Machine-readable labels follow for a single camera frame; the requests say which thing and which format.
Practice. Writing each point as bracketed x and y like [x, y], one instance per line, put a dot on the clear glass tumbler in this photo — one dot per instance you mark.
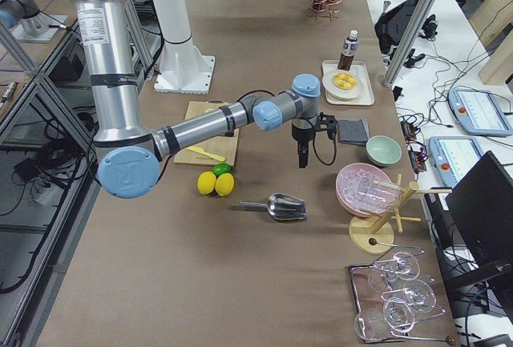
[369, 325]

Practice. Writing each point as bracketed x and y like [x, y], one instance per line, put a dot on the black monitor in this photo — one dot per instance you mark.
[481, 208]

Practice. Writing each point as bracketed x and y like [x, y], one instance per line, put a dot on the blue teach pendant far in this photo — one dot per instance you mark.
[478, 112]

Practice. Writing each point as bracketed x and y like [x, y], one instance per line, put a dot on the wooden cutting board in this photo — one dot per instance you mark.
[222, 146]

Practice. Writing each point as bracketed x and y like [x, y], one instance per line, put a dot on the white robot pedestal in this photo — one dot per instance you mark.
[182, 68]

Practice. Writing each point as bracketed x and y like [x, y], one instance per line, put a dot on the cream plastic tray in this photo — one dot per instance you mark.
[358, 68]

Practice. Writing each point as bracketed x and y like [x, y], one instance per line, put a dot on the yellow plastic knife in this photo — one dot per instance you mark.
[201, 151]

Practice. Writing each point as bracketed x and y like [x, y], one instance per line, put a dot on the yellow lemon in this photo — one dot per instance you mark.
[206, 182]
[225, 184]

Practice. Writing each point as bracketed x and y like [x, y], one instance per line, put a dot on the metal scoop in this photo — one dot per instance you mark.
[280, 207]

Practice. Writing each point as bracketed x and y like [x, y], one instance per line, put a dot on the dark sauce bottle on tray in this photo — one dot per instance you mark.
[348, 51]

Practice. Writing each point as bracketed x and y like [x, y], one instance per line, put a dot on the wire glass rack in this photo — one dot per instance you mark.
[371, 291]

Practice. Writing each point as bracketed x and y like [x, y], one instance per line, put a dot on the aluminium frame post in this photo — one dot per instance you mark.
[413, 27]

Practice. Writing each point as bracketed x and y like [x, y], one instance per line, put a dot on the clear wine glass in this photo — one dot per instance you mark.
[401, 266]
[419, 296]
[398, 315]

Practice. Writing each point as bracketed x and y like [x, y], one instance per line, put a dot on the grey folded cloth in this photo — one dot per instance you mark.
[353, 131]

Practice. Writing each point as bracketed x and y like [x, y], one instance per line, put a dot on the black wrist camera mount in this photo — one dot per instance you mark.
[328, 124]

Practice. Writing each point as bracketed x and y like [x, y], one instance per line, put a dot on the wooden mug tree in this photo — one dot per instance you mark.
[374, 234]

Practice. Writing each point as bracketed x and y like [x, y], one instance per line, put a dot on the green lime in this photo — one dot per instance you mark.
[221, 168]

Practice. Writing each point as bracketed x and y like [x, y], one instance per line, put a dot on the white plate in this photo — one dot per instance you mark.
[338, 93]

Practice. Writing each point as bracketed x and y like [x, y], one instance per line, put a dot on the blue teach pendant near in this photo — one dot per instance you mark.
[451, 158]

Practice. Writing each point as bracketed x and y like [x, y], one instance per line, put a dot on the copper wire bottle rack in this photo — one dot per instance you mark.
[328, 9]

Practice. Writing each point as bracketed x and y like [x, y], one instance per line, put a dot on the green bowl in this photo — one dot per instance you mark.
[383, 151]

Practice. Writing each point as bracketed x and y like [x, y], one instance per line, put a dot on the blue teach pendant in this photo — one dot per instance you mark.
[451, 158]
[478, 112]

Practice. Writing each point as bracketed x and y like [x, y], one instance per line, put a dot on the pink bowl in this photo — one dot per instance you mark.
[359, 191]

